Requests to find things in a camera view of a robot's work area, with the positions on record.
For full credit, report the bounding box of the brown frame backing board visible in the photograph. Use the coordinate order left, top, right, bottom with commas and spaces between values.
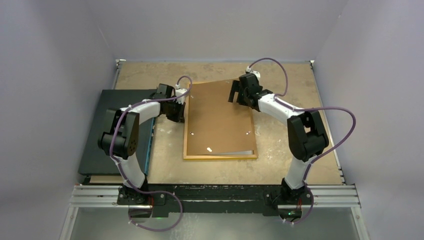
186, 78, 258, 157

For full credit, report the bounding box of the building and sky photo print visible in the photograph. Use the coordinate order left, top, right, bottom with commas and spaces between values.
211, 150, 254, 156

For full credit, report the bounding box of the wooden picture frame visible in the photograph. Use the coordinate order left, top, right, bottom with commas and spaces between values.
182, 81, 259, 162

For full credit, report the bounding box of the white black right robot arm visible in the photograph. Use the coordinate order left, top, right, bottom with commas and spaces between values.
228, 73, 329, 204

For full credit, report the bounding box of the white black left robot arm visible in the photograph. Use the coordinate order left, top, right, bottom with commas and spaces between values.
97, 84, 190, 205

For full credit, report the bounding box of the dark blue flat box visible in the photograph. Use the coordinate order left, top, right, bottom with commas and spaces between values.
77, 89, 156, 176

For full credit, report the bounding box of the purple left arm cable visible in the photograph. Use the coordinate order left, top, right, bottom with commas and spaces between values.
109, 75, 194, 233

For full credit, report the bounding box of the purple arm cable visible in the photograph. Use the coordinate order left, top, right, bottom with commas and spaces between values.
109, 75, 194, 233
246, 57, 358, 226

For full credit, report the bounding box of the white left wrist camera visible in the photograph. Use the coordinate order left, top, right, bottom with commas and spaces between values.
174, 87, 188, 105

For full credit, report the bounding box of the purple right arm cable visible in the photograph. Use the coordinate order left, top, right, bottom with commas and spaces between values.
246, 57, 358, 226

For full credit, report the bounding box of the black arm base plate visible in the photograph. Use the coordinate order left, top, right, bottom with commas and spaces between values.
117, 183, 313, 218

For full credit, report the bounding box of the aluminium profile rail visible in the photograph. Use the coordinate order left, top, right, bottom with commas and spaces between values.
70, 185, 361, 208

